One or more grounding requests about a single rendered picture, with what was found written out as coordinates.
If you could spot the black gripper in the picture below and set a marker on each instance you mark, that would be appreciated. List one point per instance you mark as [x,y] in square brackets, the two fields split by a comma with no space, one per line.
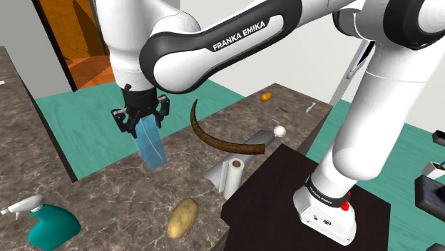
[139,100]

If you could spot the blue translucent bottle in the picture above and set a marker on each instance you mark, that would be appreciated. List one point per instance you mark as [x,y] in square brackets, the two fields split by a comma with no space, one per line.
[150,146]

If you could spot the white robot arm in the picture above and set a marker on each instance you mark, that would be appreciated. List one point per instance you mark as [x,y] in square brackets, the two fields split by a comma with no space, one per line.
[375,114]

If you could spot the brown curved spout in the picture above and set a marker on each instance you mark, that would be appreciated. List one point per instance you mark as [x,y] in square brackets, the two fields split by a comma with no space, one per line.
[208,137]

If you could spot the white paper towel roll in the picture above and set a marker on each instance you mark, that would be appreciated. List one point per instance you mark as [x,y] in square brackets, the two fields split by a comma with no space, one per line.
[232,179]

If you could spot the large yellow potato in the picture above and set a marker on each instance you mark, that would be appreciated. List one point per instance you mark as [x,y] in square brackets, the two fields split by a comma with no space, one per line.
[182,218]

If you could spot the grey angled slab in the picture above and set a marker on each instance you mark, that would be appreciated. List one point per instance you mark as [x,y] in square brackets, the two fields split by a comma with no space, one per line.
[257,138]

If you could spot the small grey stick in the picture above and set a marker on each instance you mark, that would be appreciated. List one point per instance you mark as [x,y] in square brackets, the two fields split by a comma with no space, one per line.
[275,121]

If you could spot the white ball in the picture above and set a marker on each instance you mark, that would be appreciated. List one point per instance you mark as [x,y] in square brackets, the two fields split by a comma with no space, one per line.
[279,131]

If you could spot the red pen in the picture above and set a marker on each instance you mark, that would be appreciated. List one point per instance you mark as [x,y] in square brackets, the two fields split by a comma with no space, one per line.
[283,110]

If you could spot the teal spray bottle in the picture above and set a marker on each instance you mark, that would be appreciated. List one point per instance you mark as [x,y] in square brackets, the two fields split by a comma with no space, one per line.
[52,227]

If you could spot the dark robot stand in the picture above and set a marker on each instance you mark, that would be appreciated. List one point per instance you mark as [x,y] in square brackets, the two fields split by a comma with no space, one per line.
[267,212]

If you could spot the white spatula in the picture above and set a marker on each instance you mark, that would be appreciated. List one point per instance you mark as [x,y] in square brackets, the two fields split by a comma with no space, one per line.
[310,107]

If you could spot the grey leaning pole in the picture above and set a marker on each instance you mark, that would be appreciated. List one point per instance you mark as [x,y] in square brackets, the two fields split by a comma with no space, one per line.
[342,85]

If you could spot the small white box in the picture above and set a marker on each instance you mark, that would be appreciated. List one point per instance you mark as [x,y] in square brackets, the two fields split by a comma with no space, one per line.
[431,170]

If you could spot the small black box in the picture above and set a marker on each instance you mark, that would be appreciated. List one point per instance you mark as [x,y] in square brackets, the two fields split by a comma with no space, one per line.
[439,138]

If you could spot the black low furniture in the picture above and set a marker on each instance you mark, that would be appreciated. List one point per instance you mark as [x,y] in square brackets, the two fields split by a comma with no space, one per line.
[431,194]

